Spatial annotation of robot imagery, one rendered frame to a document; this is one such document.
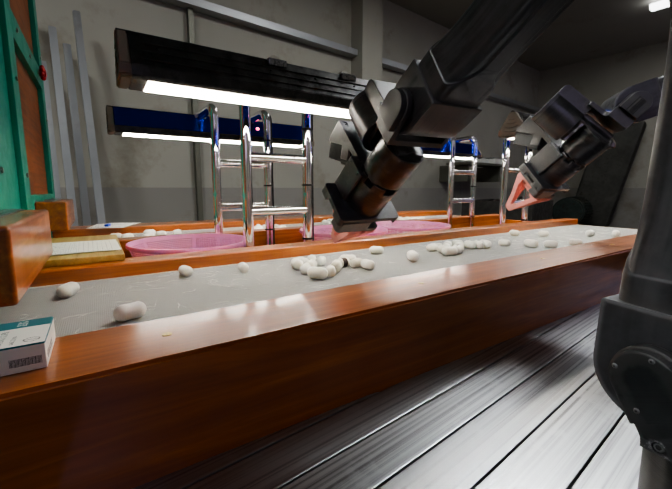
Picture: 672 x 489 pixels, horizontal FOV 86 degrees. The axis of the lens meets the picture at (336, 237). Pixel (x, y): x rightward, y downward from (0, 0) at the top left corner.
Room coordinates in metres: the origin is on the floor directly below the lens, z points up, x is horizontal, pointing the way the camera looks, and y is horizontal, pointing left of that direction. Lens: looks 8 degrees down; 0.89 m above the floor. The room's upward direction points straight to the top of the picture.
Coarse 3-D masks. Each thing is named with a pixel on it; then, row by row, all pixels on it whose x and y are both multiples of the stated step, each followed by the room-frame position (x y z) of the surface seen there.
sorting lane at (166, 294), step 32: (384, 256) 0.80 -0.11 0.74; (448, 256) 0.80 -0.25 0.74; (480, 256) 0.80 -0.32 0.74; (32, 288) 0.54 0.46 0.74; (96, 288) 0.54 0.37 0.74; (128, 288) 0.54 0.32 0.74; (160, 288) 0.54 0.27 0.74; (192, 288) 0.54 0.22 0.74; (224, 288) 0.54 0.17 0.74; (256, 288) 0.54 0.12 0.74; (288, 288) 0.54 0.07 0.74; (320, 288) 0.54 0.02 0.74; (0, 320) 0.40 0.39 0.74; (64, 320) 0.40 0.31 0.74; (96, 320) 0.40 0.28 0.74; (128, 320) 0.40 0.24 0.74
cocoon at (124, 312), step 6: (120, 306) 0.39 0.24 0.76; (126, 306) 0.40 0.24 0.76; (132, 306) 0.40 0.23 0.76; (138, 306) 0.40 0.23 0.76; (144, 306) 0.41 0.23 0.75; (114, 312) 0.39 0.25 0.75; (120, 312) 0.39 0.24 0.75; (126, 312) 0.39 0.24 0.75; (132, 312) 0.40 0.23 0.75; (138, 312) 0.40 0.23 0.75; (144, 312) 0.41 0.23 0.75; (120, 318) 0.39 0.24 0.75; (126, 318) 0.39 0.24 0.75; (132, 318) 0.40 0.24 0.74
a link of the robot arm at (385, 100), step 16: (368, 96) 0.48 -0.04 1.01; (384, 96) 0.46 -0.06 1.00; (400, 96) 0.37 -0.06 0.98; (352, 112) 0.49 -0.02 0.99; (368, 112) 0.47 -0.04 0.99; (384, 112) 0.40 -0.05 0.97; (400, 112) 0.37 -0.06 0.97; (368, 128) 0.46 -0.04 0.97; (384, 128) 0.41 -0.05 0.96; (400, 128) 0.39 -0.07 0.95; (368, 144) 0.48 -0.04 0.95; (400, 144) 0.41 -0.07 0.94; (416, 144) 0.42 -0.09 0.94; (432, 144) 0.43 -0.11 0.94
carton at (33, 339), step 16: (32, 320) 0.28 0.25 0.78; (48, 320) 0.28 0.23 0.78; (0, 336) 0.25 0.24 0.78; (16, 336) 0.25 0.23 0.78; (32, 336) 0.25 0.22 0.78; (48, 336) 0.26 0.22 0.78; (0, 352) 0.23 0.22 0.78; (16, 352) 0.23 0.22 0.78; (32, 352) 0.24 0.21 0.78; (48, 352) 0.25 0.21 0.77; (0, 368) 0.23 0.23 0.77; (16, 368) 0.23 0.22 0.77; (32, 368) 0.24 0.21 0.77
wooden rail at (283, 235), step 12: (456, 216) 1.65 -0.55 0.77; (468, 216) 1.65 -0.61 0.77; (480, 216) 1.68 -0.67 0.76; (492, 216) 1.73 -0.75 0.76; (276, 228) 1.15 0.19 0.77; (288, 228) 1.15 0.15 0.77; (300, 228) 1.16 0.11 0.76; (120, 240) 0.88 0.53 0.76; (132, 240) 0.90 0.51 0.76; (168, 240) 0.94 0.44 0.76; (180, 240) 0.96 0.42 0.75; (264, 240) 1.09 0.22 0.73; (276, 240) 1.11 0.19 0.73; (288, 240) 1.13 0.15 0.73; (300, 240) 1.16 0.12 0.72
